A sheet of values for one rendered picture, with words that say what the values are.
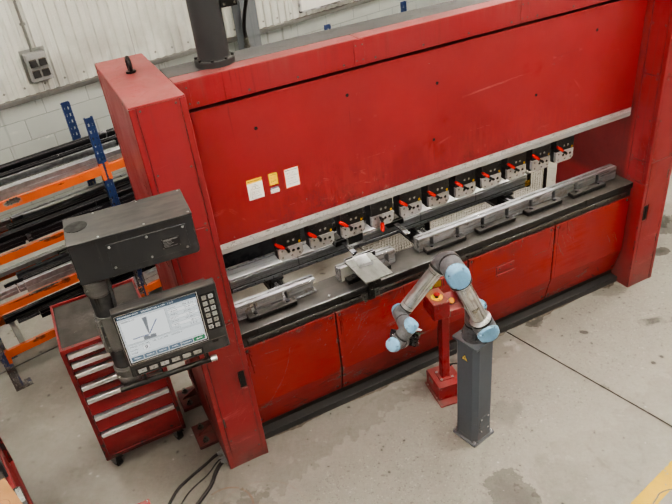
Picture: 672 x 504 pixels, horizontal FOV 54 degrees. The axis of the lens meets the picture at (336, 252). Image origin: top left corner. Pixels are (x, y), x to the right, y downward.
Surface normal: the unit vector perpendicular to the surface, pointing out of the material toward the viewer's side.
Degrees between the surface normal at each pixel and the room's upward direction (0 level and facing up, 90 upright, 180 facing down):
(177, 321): 90
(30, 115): 90
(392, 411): 0
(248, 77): 90
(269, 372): 90
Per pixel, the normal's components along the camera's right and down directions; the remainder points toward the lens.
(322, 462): -0.10, -0.84
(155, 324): 0.39, 0.47
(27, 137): 0.62, 0.37
